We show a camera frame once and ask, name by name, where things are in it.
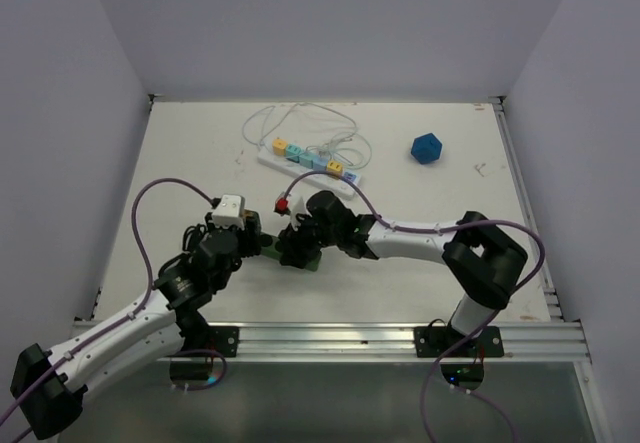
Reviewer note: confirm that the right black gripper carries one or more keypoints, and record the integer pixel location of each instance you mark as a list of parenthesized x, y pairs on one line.
[(293, 242)]

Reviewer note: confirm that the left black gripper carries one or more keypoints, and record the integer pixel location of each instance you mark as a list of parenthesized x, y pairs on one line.
[(250, 241)]

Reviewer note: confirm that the blue plug adapter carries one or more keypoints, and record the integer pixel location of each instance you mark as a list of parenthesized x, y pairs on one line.
[(426, 148)]

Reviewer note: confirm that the green power strip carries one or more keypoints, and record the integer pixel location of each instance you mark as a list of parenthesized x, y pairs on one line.
[(272, 248)]

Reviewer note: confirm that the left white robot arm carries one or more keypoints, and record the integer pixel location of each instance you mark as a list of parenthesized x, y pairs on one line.
[(49, 386)]

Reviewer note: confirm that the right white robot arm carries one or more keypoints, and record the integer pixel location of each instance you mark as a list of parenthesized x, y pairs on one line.
[(484, 260)]

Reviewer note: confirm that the yellow plug right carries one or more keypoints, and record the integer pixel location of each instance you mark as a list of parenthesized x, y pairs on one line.
[(334, 167)]

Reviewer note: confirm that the light blue plug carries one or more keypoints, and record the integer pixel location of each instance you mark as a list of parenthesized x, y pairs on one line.
[(306, 160)]

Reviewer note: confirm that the teal plug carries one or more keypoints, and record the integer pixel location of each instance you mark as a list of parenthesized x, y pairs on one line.
[(293, 152)]

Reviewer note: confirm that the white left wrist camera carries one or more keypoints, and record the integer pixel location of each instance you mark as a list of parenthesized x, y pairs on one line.
[(229, 212)]

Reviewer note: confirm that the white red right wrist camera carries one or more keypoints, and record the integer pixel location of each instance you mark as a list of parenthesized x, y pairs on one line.
[(291, 205)]

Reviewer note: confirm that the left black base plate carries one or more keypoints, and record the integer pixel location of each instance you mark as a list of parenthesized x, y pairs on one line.
[(221, 340)]

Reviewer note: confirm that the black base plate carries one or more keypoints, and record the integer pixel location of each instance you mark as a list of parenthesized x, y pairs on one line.
[(435, 343), (221, 340)]

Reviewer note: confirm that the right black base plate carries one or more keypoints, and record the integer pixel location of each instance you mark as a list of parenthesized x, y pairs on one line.
[(435, 343)]

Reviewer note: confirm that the aluminium right side rail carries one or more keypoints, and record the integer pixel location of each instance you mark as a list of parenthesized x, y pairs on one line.
[(544, 278)]

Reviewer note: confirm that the aluminium rail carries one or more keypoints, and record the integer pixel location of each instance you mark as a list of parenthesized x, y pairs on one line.
[(544, 278), (550, 342)]

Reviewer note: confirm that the aluminium front rail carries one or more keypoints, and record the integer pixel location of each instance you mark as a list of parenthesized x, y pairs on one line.
[(550, 342)]

